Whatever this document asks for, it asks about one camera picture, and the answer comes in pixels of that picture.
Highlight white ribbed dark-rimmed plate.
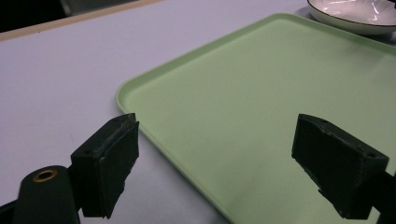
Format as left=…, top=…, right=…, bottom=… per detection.
left=306, top=0, right=396, bottom=35

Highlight light green plastic tray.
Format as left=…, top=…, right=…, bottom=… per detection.
left=115, top=12, right=396, bottom=224

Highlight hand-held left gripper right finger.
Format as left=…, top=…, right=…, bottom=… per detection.
left=290, top=113, right=390, bottom=220

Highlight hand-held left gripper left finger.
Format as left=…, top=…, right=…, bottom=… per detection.
left=70, top=112, right=140, bottom=219

